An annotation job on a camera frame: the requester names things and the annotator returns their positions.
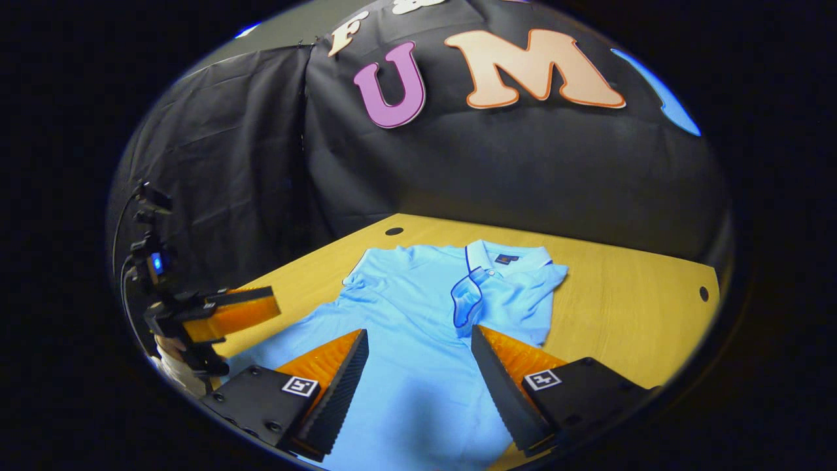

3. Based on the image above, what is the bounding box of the light blue T-shirt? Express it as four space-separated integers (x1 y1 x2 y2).
222 239 570 471

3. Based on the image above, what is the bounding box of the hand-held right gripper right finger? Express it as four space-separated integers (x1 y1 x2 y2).
470 324 662 459

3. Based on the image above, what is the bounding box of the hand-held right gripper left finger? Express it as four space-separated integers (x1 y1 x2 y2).
203 328 370 462

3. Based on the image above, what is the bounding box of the black backdrop cloth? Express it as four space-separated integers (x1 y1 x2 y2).
106 0 736 367

